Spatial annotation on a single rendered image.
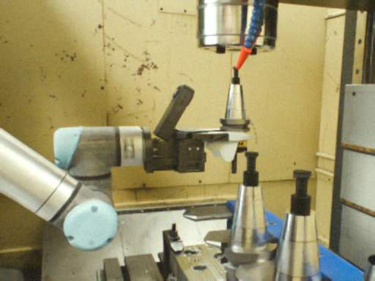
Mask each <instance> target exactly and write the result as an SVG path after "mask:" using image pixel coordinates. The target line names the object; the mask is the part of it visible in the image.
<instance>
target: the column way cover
mask: <svg viewBox="0 0 375 281"><path fill-rule="evenodd" d="M341 147H342V148H344V152H343V163H342V174H341V195H340V201H341V203H342V213H341V234H340V245H339V255H342V256H343V257H345V258H346V259H347V260H348V261H351V262H352V263H353V264H355V265H356V266H359V267H360V268H362V270H364V271H365V265H366V262H367V259H368V257H369V256H370V255H374V254H375V85H346V88H345V100H344V122H343V124H342V133H341Z"/></svg>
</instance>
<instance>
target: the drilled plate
mask: <svg viewBox="0 0 375 281"><path fill-rule="evenodd" d="M198 247H203V249H200V248H198ZM208 247H210V248H211V249H210V248H208ZM184 248H185V250H184V251H183V252H184V254H185V255H186V256H185V255H183V253H177V254H176V253H174V252H172V251H170V249H169V266H170V267H171V270H172V272H173V273H174V275H175V276H176V278H177V280H178V281H208V280H209V281H212V280H215V281H216V280H218V281H226V270H225V264H220V257H221V256H222V255H224V254H225V253H224V252H221V251H220V249H218V248H216V247H212V246H208V244H199V245H191V246H184ZM189 248H190V249H189ZM194 248H195V249H194ZM188 249H189V250H188ZM192 249H193V251H191V250H192ZM196 249H197V250H196ZM198 250H201V251H199V252H198ZM196 251H197V254H196ZM207 251H208V252H207ZM216 251H217V254H216ZM214 252H215V254H213V253H214ZM194 253H195V255H194ZM206 253H207V254H206ZM187 254H191V255H187ZM200 254H201V255H200ZM199 255H200V256H199ZM210 255H211V256H210ZM197 256H198V257H197ZM212 256H214V257H215V258H214V257H212ZM211 257H212V259H211ZM197 258H198V259H199V261H198V259H197ZM216 258H217V259H218V260H216ZM195 259H196V260H195ZM188 260H189V261H188ZM197 261H198V262H197ZM204 261H205V262H204ZM200 264H201V265H200ZM194 265H195V267H194ZM206 265H207V266H206ZM207 267H209V268H207ZM192 269H193V270H192ZM205 269H206V271H205ZM218 270H220V271H218Z"/></svg>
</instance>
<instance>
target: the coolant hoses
mask: <svg viewBox="0 0 375 281"><path fill-rule="evenodd" d="M264 1H265V0H254V3H253V11H251V14H253V16H251V17H250V23H249V27H250V28H249V29H248V35H247V36H246V41H245V42H244V46H243V47H242V48H241V52H240V56H239V59H238V62H237V70H240V67H241V66H242V65H243V64H244V63H245V61H246V59H247V57H248V56H249V55H250V53H251V49H252V48H253V47H254V45H255V44H256V41H257V39H258V37H259V35H260V34H261V31H263V29H262V28H261V27H262V26H264V13H265V11H264V7H265V4H264V3H265V2H264Z"/></svg>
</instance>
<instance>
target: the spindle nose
mask: <svg viewBox="0 0 375 281"><path fill-rule="evenodd" d="M264 2H265V3H264V4H265V7H264V11H265V13H264V26H262V27H261V28H262V29H263V31H261V34H260V35H259V37H258V39H257V41H256V44H255V45H254V47H253V48H252V49H251V50H254V51H257V53H270V52H274V50H275V49H276V41H277V40H278V5H279V0H265V1H264ZM253 3H254V0H196V9H197V11H196V39H197V47H198V49H200V50H206V51H207V52H213V53H216V49H218V48H219V49H226V53H240V52H241V48H242V47H243V46H244V42H245V41H246V36H247V35H248V29H249V28H250V27H249V23H250V17H251V16H253V14H251V11H253Z"/></svg>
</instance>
